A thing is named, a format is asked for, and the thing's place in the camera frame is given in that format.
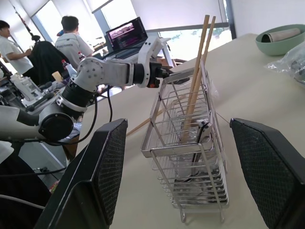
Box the clear plastic bag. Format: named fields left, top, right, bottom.
left=264, top=43, right=305, bottom=85

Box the open black laptop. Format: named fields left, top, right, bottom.
left=102, top=16, right=150, bottom=60

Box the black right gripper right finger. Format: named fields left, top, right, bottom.
left=229, top=117, right=305, bottom=229

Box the thin white cable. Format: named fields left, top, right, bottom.
left=0, top=194, right=46, bottom=211

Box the black jacket on chair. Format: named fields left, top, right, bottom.
left=30, top=40, right=70, bottom=86

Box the rolled grey cloth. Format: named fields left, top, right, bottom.
left=261, top=28, right=302, bottom=44

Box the person in printed white shirt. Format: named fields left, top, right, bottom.
left=54, top=15, right=95, bottom=72

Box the black floor cable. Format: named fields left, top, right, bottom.
left=0, top=166, right=69, bottom=178

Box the wooden chopstick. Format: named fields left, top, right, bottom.
left=126, top=94, right=191, bottom=137
left=181, top=14, right=211, bottom=142
left=187, top=16, right=217, bottom=142

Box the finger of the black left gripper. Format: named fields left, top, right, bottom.
left=172, top=77, right=191, bottom=85

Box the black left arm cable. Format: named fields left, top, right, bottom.
left=45, top=83, right=114, bottom=146

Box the green bowl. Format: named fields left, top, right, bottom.
left=254, top=23, right=305, bottom=57

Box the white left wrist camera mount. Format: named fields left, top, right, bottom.
left=137, top=37, right=172, bottom=89

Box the silver wire basket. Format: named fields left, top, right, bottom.
left=140, top=59, right=230, bottom=223

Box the metal spoon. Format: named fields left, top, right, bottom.
left=183, top=120, right=213, bottom=183

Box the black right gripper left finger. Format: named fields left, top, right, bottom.
left=35, top=118, right=129, bottom=229

